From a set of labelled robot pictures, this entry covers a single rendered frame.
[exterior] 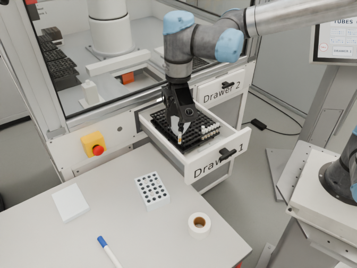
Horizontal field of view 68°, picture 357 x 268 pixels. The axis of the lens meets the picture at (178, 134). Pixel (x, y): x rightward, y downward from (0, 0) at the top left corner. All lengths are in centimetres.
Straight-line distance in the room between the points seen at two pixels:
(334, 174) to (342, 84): 83
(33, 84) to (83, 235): 47
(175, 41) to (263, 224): 142
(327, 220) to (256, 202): 103
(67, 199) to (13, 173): 141
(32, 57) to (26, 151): 173
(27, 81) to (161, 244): 60
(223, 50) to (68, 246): 70
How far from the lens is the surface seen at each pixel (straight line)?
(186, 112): 69
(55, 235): 95
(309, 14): 71
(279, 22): 72
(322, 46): 150
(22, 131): 274
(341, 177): 98
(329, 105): 178
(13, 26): 80
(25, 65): 83
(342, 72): 168
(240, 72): 132
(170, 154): 93
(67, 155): 102
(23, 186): 223
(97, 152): 96
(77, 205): 96
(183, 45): 65
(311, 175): 102
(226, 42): 62
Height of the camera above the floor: 153
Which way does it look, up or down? 41 degrees down
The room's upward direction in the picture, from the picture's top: straight up
